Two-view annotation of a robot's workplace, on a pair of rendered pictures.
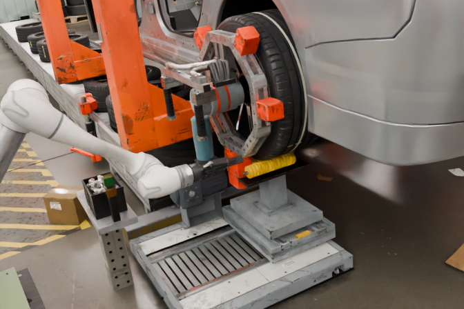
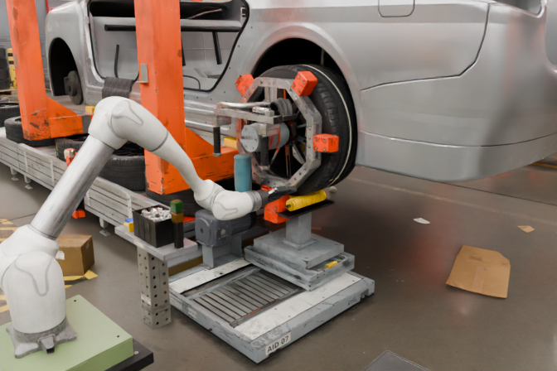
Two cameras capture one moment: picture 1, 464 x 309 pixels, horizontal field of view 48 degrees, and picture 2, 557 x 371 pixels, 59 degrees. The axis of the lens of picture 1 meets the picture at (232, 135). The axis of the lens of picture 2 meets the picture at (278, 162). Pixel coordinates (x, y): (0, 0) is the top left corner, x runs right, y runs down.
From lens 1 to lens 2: 0.77 m
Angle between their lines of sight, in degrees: 19
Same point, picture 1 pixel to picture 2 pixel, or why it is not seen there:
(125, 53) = (169, 93)
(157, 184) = (234, 205)
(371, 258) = (385, 285)
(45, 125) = (156, 136)
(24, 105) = (140, 113)
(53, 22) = (31, 76)
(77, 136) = (177, 151)
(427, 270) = (433, 290)
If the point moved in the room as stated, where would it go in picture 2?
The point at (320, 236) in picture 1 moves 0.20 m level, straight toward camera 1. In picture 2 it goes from (343, 267) to (355, 285)
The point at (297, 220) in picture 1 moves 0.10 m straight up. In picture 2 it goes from (326, 252) to (326, 233)
